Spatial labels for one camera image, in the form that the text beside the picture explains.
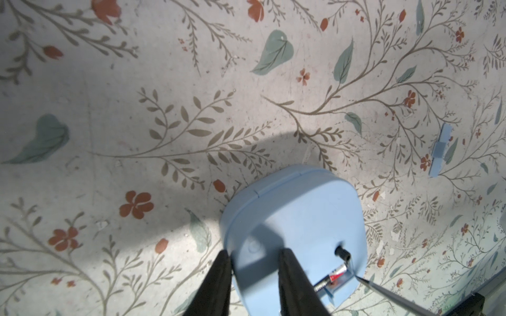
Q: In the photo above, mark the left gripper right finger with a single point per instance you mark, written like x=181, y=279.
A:
x=296, y=293

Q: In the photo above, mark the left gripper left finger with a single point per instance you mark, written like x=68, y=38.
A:
x=213, y=296

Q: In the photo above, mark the black red AA battery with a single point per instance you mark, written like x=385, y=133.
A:
x=331, y=279

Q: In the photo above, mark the light blue alarm clock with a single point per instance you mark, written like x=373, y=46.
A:
x=306, y=209

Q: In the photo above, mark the black yellow screwdriver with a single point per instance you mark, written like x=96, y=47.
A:
x=409, y=306

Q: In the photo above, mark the light blue battery cover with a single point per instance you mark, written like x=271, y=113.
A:
x=438, y=151

